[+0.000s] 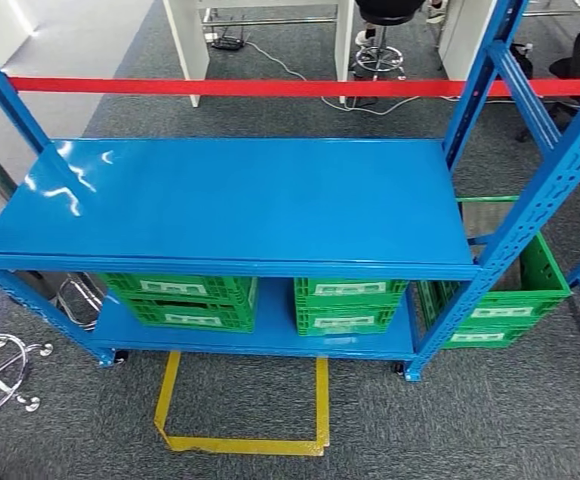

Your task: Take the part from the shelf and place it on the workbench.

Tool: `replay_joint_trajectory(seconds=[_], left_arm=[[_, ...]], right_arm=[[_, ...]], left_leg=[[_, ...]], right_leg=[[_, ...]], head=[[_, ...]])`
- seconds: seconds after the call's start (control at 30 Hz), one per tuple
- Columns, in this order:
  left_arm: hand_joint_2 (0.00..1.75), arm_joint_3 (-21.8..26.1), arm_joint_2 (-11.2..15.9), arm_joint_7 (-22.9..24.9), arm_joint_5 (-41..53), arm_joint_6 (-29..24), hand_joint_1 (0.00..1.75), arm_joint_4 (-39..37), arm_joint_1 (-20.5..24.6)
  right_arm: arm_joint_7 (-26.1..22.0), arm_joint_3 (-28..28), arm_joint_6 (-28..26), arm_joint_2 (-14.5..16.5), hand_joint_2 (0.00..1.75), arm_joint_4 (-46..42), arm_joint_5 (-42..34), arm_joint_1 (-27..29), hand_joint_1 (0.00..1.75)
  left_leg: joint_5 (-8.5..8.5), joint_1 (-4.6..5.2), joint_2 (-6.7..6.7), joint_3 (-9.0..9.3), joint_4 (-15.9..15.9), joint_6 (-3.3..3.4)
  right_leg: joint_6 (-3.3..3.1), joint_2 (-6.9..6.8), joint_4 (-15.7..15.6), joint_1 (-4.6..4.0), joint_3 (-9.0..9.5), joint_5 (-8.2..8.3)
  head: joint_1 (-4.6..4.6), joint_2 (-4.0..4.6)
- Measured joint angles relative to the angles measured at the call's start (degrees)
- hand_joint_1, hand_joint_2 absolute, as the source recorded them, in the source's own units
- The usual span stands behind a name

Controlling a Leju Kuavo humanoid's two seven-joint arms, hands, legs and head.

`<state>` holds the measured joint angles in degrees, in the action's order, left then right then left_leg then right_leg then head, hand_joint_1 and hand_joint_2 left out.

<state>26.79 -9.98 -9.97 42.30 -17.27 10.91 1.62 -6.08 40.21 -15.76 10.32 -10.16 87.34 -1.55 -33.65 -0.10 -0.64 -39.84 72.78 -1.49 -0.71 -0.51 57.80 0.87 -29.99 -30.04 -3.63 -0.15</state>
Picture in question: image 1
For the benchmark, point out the black office chair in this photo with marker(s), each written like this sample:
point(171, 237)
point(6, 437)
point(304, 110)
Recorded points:
point(577, 66)

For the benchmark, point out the round chrome stool base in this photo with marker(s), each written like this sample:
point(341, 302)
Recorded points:
point(77, 301)

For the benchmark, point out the chrome chair base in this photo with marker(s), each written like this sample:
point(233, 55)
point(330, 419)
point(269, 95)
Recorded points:
point(0, 378)

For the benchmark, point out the black power strip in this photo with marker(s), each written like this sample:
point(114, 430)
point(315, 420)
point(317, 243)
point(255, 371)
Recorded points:
point(227, 44)

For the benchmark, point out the red barrier tape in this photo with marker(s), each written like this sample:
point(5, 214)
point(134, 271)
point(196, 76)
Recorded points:
point(220, 87)

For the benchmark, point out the black bag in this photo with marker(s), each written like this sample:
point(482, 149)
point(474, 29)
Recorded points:
point(522, 63)

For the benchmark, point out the person's foot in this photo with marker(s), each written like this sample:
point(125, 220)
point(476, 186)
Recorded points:
point(437, 12)
point(365, 38)

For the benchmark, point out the black stool chrome base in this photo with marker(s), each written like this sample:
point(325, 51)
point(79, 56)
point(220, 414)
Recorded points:
point(380, 56)

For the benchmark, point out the white desk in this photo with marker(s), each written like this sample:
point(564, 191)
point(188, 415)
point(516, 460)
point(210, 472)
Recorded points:
point(462, 40)
point(187, 46)

